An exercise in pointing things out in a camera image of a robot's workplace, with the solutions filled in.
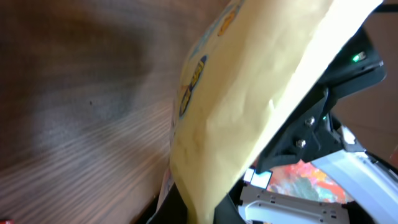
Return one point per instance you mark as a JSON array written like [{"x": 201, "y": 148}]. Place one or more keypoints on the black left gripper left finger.
[{"x": 172, "y": 211}]

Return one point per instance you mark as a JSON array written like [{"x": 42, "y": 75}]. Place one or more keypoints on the orange small box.
[
  {"x": 303, "y": 180},
  {"x": 167, "y": 183}
]

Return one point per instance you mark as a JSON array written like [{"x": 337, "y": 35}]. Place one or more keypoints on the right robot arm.
[{"x": 314, "y": 134}]

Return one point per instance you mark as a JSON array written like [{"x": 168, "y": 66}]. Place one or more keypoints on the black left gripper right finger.
[{"x": 226, "y": 211}]

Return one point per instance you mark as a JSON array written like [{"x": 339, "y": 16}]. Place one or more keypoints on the white cream snack bag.
[{"x": 240, "y": 83}]

